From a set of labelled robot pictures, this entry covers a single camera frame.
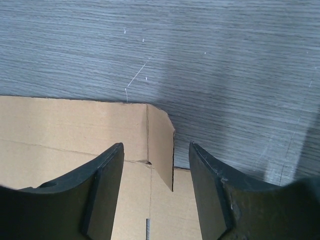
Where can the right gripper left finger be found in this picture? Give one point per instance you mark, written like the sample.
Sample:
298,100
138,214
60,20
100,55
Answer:
79,205

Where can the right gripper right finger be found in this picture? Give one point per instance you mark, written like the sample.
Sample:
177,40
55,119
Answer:
232,205

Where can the brown cardboard box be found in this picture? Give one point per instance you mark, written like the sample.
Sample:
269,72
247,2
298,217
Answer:
43,138

